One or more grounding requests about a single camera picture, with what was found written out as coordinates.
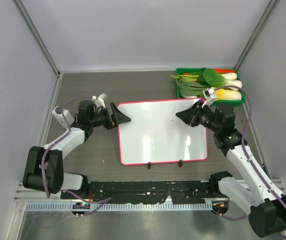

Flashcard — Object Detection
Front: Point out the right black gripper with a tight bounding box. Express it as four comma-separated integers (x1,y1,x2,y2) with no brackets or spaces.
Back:
176,101,221,133

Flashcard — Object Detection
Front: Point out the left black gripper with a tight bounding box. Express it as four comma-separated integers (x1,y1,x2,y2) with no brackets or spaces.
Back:
89,102,130,130

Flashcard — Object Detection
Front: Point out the pink framed whiteboard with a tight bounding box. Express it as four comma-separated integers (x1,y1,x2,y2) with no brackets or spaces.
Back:
117,98,208,166

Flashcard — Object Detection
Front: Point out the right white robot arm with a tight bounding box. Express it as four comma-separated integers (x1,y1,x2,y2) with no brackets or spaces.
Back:
176,102,286,238

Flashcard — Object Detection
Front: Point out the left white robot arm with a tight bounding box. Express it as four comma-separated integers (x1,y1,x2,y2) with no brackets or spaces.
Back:
23,97,131,200

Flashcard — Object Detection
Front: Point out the right black whiteboard stand foot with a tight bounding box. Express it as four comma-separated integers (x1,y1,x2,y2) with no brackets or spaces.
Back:
178,160,183,167

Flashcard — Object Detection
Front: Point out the green long beans bundle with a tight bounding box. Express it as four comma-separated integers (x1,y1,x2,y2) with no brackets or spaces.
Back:
175,79,207,99

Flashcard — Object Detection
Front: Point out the yellow bok choy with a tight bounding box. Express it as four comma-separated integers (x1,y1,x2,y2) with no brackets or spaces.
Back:
215,88,242,101

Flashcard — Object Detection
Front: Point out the green bok choy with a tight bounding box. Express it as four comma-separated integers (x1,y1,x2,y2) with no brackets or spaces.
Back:
197,68,242,88

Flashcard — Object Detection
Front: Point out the orange carrot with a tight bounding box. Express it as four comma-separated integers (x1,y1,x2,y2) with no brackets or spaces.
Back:
213,68,235,74

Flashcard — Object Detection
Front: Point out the white bok choy back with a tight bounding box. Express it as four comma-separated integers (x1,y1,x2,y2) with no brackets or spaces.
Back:
221,72,238,81

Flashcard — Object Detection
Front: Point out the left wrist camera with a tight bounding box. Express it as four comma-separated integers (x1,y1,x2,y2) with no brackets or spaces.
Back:
92,93,107,109

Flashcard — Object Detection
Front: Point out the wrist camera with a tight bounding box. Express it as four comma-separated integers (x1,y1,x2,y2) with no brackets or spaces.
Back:
202,88,218,108
92,93,107,109

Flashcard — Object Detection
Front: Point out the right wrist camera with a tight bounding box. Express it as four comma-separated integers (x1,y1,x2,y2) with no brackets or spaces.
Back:
202,88,218,108

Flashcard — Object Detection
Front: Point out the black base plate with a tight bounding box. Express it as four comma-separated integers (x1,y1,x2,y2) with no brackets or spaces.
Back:
75,180,227,205

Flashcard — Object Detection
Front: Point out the white slotted cable duct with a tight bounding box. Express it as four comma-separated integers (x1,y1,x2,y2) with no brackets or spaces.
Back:
25,201,212,212

